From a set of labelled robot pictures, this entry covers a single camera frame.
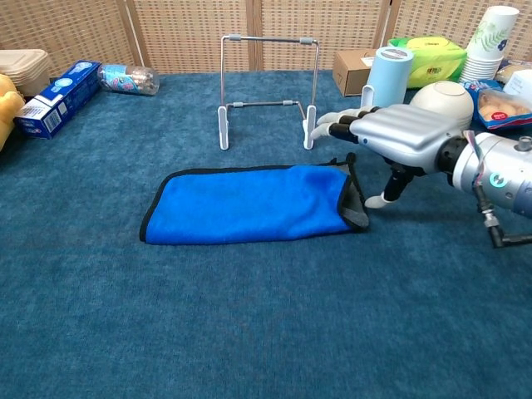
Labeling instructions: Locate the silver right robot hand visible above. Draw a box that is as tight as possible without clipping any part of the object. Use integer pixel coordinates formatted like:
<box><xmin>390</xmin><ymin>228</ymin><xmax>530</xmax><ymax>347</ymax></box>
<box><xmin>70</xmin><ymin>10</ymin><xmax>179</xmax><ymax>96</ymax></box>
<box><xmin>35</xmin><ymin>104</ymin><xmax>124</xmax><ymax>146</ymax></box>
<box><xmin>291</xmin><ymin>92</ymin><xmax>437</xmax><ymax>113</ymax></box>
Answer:
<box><xmin>309</xmin><ymin>103</ymin><xmax>465</xmax><ymax>209</ymax></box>

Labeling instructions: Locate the grey and blue cloth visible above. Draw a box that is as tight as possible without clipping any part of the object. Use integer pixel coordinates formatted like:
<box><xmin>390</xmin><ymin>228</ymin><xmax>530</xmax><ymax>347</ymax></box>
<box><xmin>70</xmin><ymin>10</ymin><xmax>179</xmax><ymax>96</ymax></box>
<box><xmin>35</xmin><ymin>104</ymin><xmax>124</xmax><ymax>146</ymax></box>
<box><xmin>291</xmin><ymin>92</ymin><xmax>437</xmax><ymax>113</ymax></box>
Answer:
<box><xmin>139</xmin><ymin>152</ymin><xmax>371</xmax><ymax>246</ymax></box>

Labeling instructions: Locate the light blue cylindrical cup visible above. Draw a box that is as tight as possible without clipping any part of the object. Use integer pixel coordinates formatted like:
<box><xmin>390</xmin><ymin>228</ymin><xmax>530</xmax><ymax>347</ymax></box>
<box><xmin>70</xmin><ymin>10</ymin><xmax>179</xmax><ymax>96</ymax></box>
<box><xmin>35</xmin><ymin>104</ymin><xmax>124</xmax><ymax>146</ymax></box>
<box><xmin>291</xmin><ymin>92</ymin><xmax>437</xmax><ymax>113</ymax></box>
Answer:
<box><xmin>359</xmin><ymin>46</ymin><xmax>415</xmax><ymax>113</ymax></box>

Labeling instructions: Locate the beige upturned bowl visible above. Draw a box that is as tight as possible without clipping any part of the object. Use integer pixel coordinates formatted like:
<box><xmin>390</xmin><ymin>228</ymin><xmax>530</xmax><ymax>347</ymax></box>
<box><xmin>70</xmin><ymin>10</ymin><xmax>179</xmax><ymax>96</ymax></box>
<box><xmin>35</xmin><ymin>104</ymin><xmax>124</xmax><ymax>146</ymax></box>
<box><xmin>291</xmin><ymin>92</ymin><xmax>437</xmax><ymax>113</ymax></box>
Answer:
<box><xmin>409</xmin><ymin>80</ymin><xmax>475</xmax><ymax>126</ymax></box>

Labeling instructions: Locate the brown cardboard box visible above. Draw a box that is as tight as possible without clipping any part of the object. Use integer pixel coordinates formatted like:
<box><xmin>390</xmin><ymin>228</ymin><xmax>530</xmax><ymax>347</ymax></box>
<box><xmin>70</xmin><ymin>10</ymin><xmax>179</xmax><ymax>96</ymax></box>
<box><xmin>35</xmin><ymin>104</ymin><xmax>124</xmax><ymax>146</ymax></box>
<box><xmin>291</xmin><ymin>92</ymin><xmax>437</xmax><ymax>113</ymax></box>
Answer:
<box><xmin>332</xmin><ymin>48</ymin><xmax>382</xmax><ymax>97</ymax></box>

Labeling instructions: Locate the green tissue pack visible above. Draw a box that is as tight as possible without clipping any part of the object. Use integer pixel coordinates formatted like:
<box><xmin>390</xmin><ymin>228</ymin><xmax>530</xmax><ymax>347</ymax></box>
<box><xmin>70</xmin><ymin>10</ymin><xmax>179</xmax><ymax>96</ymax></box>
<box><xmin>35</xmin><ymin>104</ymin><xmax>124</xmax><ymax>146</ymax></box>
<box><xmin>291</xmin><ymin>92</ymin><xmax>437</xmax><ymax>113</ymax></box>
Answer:
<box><xmin>387</xmin><ymin>36</ymin><xmax>469</xmax><ymax>90</ymax></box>

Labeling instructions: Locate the blue biscuit snack bag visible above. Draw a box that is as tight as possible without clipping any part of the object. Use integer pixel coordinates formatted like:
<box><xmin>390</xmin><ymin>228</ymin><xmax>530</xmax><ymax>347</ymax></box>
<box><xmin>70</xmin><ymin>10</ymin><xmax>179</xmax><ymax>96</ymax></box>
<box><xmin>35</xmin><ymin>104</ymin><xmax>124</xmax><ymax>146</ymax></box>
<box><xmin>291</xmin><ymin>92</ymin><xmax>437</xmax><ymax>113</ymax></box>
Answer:
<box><xmin>461</xmin><ymin>78</ymin><xmax>532</xmax><ymax>131</ymax></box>

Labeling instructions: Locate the stack of paper cups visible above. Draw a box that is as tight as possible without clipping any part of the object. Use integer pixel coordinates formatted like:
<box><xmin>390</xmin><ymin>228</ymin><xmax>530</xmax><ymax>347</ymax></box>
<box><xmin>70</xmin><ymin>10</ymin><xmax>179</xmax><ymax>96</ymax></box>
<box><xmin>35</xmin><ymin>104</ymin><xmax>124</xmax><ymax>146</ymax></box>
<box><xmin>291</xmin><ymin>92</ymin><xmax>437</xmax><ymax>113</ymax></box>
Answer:
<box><xmin>458</xmin><ymin>5</ymin><xmax>520</xmax><ymax>84</ymax></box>

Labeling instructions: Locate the woven bamboo folding screen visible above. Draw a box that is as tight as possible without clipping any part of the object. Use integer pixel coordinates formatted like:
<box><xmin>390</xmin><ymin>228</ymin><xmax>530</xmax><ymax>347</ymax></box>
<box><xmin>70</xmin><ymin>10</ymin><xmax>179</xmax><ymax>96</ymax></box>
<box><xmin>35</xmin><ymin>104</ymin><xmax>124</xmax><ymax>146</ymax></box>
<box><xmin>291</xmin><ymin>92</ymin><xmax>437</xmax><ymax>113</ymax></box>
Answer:
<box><xmin>0</xmin><ymin>0</ymin><xmax>532</xmax><ymax>78</ymax></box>

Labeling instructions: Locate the teal carpet table mat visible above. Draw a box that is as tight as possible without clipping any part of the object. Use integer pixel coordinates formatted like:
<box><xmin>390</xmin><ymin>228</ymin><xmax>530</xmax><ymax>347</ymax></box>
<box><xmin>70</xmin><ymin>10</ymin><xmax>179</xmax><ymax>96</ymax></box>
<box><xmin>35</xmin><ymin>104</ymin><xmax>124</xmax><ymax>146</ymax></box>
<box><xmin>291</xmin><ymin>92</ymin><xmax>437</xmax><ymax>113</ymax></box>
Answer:
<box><xmin>0</xmin><ymin>70</ymin><xmax>532</xmax><ymax>399</ymax></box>

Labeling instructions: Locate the clear plastic snack bottle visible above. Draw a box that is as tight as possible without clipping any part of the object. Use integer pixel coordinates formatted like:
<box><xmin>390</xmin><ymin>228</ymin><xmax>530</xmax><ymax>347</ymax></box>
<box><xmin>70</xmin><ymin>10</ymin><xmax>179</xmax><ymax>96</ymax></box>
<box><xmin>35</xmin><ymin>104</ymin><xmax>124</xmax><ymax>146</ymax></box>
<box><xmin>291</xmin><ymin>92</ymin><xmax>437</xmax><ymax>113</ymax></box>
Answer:
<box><xmin>97</xmin><ymin>63</ymin><xmax>161</xmax><ymax>96</ymax></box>

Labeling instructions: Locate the blue toothpaste box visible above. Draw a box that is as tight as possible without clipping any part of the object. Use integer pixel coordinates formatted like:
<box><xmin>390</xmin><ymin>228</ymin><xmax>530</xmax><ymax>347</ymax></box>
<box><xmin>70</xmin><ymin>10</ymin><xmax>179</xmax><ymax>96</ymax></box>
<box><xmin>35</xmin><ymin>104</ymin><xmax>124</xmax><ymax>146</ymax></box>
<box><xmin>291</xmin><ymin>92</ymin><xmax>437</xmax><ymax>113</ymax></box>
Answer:
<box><xmin>13</xmin><ymin>60</ymin><xmax>103</xmax><ymax>140</ymax></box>

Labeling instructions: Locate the beige lidded lunch box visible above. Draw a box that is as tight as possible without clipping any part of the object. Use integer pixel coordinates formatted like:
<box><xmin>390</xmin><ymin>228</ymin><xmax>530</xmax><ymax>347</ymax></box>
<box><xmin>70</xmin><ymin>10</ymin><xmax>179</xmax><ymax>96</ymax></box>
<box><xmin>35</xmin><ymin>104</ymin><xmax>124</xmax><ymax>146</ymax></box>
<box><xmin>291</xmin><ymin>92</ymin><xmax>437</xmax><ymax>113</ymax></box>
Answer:
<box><xmin>0</xmin><ymin>48</ymin><xmax>53</xmax><ymax>97</ymax></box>

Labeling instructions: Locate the yellow plush toy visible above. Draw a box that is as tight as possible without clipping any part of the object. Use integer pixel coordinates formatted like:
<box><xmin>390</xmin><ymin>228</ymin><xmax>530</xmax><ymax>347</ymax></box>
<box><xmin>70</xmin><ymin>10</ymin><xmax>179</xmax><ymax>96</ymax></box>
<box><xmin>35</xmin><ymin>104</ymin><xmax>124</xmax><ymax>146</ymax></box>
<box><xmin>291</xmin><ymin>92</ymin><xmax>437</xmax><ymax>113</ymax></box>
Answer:
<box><xmin>0</xmin><ymin>73</ymin><xmax>26</xmax><ymax>151</ymax></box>

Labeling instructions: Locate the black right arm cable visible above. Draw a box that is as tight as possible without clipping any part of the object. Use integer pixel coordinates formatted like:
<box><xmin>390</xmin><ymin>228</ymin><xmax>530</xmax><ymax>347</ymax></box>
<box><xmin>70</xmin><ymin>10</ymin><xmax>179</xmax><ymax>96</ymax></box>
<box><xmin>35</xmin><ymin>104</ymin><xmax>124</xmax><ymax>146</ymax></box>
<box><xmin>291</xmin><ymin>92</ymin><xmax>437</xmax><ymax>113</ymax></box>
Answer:
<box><xmin>473</xmin><ymin>182</ymin><xmax>532</xmax><ymax>249</ymax></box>

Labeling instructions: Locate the metal wire rack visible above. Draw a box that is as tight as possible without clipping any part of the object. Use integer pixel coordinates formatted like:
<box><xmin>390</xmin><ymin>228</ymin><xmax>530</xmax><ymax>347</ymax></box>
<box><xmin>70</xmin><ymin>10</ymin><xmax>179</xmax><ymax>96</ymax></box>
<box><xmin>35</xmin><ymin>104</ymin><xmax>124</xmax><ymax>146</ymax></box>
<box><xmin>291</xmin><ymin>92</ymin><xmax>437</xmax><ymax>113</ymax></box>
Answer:
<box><xmin>217</xmin><ymin>32</ymin><xmax>321</xmax><ymax>151</ymax></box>

